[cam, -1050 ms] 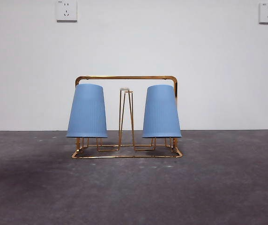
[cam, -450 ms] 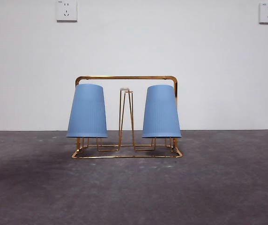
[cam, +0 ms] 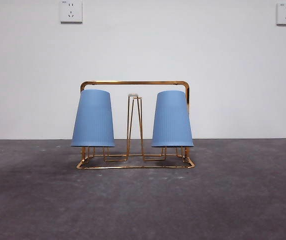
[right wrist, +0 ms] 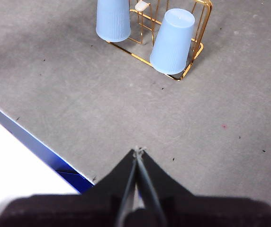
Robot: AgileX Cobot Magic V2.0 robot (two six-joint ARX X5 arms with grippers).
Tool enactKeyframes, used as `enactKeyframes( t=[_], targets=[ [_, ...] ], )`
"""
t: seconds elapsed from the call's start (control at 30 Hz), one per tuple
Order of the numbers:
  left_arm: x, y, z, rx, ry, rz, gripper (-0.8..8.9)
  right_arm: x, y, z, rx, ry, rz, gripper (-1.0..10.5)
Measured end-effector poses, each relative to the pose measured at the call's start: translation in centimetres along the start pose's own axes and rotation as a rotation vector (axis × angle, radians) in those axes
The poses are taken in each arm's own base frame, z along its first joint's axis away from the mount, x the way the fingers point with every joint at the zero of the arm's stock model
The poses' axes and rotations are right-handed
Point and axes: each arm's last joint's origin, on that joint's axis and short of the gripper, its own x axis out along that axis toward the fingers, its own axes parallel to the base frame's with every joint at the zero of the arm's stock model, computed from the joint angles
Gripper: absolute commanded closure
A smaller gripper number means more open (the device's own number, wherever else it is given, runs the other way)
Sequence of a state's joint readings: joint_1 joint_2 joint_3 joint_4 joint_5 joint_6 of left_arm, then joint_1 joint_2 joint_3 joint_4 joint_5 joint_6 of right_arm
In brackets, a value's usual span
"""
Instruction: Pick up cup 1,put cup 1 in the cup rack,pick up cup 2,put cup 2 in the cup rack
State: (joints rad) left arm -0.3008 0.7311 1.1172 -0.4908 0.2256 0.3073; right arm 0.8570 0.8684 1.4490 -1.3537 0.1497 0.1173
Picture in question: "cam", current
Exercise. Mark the blue ribbed plastic cup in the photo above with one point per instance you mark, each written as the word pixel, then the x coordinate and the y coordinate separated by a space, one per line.
pixel 171 125
pixel 93 125

